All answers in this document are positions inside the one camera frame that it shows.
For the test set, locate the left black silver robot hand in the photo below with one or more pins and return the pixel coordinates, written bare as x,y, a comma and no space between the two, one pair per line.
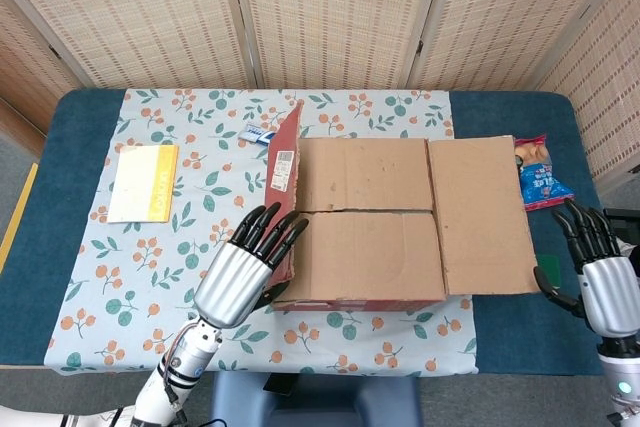
232,277

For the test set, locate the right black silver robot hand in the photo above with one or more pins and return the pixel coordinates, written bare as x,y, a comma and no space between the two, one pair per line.
607,287

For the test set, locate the red cardboard shipping box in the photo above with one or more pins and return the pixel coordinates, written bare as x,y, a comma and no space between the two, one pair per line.
370,247

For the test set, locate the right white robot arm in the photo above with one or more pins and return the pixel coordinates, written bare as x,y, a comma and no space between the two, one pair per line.
622,377

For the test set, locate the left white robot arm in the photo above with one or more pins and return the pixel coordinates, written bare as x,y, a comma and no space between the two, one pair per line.
185,357

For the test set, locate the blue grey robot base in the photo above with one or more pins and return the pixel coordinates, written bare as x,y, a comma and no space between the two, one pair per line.
325,404

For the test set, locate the dark green card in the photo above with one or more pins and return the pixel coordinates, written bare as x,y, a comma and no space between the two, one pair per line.
551,267

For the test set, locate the black equipment block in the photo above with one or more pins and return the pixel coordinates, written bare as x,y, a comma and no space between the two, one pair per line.
625,224

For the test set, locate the floral fruit print tablecloth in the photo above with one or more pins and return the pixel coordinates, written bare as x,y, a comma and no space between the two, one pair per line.
125,257

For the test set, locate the small black flat device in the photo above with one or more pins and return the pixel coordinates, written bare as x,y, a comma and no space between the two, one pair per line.
279,384

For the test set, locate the red blue snack bag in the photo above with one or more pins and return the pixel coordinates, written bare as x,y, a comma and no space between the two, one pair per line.
542,182

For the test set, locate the yellow and white booklet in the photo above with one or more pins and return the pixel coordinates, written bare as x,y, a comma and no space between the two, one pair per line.
135,182

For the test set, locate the blue white gum pack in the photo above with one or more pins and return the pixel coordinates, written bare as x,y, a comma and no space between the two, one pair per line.
256,134

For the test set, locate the woven folding screen panel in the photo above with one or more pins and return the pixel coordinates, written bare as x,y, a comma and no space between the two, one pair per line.
605,97
340,12
510,12
140,12
25,57

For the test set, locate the black screen hinge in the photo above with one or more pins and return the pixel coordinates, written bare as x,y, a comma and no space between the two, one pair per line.
54,53
421,47

